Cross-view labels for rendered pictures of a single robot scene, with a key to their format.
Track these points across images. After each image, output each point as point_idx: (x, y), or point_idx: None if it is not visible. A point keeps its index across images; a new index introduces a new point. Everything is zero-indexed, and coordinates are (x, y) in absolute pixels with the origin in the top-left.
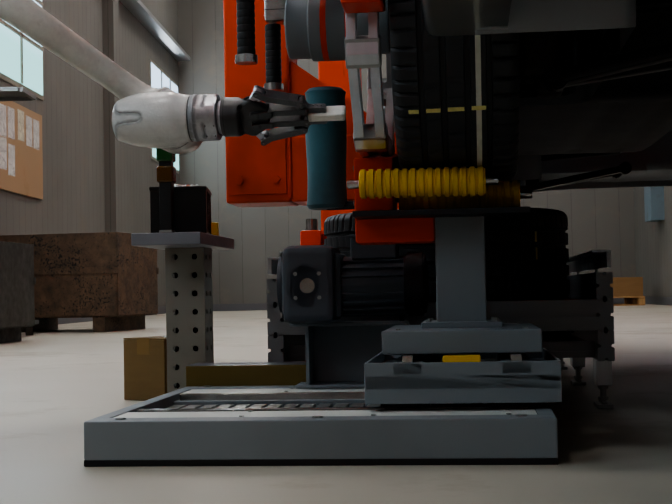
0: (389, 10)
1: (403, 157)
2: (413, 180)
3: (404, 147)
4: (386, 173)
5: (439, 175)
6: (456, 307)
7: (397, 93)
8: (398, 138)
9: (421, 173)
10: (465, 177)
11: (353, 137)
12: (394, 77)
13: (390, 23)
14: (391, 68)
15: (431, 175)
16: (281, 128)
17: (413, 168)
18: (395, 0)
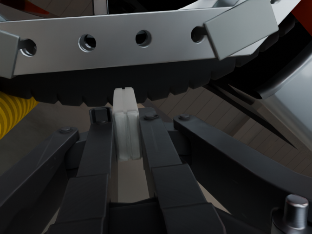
0: (286, 26)
1: (29, 97)
2: (15, 124)
3: (64, 105)
4: (2, 126)
5: (30, 107)
6: None
7: (169, 92)
8: (79, 102)
9: (22, 110)
10: (38, 101)
11: (11, 74)
12: (196, 86)
13: (270, 41)
14: (207, 75)
15: (27, 109)
16: (31, 193)
17: (14, 99)
18: (295, 21)
